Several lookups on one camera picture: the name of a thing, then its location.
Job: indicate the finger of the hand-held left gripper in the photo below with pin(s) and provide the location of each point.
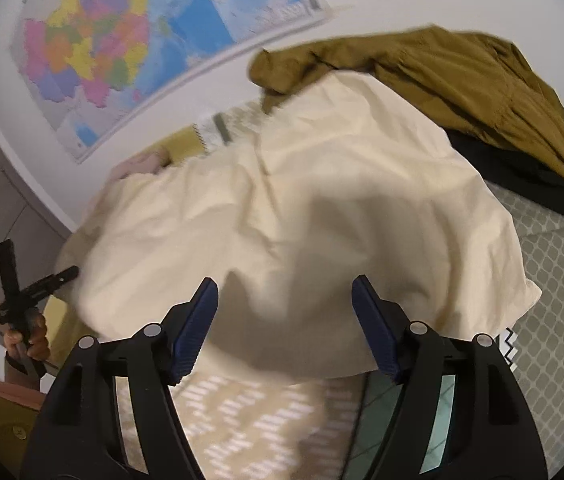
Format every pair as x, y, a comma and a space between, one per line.
49, 284
7, 275

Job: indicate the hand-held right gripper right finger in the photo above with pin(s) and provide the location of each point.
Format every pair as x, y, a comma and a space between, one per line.
377, 330

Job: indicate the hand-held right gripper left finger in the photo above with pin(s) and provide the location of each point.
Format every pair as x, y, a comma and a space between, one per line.
194, 330

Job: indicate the cream cloth garment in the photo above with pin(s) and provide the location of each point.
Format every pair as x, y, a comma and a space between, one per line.
312, 210

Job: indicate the person's left forearm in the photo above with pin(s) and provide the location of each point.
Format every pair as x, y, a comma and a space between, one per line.
22, 372

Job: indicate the person's left hand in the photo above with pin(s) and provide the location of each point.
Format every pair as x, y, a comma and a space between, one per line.
37, 340

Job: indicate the beige patterned blanket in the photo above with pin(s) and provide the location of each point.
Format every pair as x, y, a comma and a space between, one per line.
242, 425

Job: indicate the teal mat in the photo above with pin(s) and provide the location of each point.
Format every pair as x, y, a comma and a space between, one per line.
434, 425

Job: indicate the pink pillow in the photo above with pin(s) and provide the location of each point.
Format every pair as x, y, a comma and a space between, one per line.
134, 166

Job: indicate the grey patterned bed sheet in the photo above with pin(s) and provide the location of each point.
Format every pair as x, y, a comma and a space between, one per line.
552, 285

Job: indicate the yellow patterned cloth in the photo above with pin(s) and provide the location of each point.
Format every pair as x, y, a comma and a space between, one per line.
187, 140

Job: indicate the black garment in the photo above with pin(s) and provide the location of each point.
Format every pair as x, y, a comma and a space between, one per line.
512, 170

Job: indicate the olive brown jacket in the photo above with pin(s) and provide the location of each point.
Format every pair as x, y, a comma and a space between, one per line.
462, 85

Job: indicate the colourful wall map poster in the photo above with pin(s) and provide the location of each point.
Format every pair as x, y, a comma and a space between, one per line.
112, 35

